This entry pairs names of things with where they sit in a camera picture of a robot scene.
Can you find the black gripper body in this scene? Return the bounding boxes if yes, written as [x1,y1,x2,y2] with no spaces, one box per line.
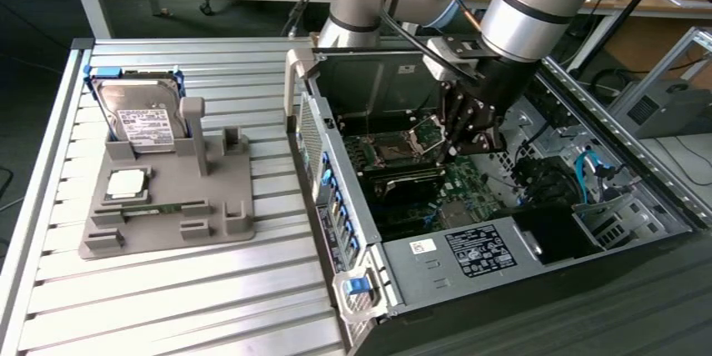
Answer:
[444,55,538,118]

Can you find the green graphics card black fan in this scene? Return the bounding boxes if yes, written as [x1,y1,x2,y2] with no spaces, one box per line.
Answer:
[357,165,448,209]

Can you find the metal socket cover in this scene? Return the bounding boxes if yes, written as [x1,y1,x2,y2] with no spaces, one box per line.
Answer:
[408,116,446,153]

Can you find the green motherboard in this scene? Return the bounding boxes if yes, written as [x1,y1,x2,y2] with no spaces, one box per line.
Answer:
[338,116,501,240]

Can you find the CPU socket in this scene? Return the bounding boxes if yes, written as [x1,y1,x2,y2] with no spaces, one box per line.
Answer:
[370,133,425,166]

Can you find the grey chipset heatsink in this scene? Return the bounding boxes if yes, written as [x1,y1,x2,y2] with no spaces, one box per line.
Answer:
[440,200,474,227]

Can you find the black stand pole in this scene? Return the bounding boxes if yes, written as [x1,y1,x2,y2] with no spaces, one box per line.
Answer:
[565,0,684,80]

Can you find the grey computer tower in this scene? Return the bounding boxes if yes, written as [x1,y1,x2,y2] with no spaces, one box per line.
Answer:
[608,78,712,140]

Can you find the grey power supply unit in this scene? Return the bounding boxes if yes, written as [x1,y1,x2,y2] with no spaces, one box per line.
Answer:
[380,216,544,308]

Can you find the blue case latch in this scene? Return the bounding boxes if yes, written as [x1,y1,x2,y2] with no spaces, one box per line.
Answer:
[342,278,370,298]

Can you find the black open PC case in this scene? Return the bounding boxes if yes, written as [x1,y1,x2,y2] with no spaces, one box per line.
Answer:
[282,45,712,356]

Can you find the grey parts rack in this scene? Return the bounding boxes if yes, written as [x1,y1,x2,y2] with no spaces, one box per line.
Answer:
[77,96,257,260]

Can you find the silver hard disk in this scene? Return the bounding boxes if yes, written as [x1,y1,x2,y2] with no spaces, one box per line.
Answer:
[90,76,189,154]

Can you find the green RAM stick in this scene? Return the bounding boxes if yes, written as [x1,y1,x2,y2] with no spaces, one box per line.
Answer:
[120,202,185,217]

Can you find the silver CPU chip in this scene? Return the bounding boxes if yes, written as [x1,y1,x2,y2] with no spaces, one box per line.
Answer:
[104,168,150,199]

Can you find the hard disk drive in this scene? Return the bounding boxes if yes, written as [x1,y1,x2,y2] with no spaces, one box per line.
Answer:
[81,64,186,143]

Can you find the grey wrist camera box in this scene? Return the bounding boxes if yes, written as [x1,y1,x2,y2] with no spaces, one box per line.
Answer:
[420,35,484,81]

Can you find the black wire bundle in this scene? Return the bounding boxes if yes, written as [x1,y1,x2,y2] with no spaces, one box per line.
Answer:
[508,154,582,209]

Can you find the blue SATA wire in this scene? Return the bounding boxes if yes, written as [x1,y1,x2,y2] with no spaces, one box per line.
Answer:
[574,148,617,209]

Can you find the black camera cable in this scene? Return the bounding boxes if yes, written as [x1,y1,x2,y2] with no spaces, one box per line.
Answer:
[380,0,482,82]

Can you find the metal disk bay bracket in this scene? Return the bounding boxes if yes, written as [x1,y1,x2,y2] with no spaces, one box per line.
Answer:
[570,195,680,251]

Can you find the aluminium profile frame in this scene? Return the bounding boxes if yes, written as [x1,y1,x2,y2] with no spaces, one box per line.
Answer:
[648,25,712,97]

